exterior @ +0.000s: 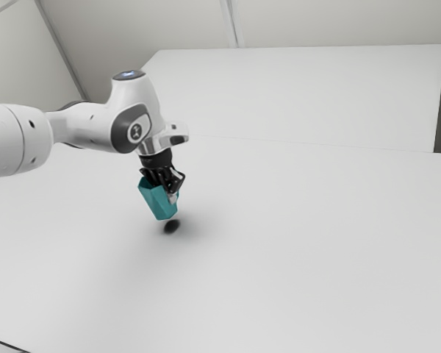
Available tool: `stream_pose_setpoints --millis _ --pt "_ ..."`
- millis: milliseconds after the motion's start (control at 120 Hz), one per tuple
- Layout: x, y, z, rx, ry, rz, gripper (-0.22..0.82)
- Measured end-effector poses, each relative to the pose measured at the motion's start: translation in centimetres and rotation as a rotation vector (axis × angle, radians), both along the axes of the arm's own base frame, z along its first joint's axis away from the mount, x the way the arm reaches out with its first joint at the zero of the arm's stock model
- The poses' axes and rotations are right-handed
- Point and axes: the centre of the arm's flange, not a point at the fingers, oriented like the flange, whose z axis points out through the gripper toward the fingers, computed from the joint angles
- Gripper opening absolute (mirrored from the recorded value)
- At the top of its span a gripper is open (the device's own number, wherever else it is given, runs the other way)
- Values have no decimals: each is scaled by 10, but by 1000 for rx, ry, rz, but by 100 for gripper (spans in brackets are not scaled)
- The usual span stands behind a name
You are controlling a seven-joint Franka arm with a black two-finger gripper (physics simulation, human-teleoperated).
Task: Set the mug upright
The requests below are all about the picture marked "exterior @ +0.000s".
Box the teal faceted mug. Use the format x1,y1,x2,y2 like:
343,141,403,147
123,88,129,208
137,176,180,221

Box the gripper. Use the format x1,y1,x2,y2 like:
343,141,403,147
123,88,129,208
138,149,187,205

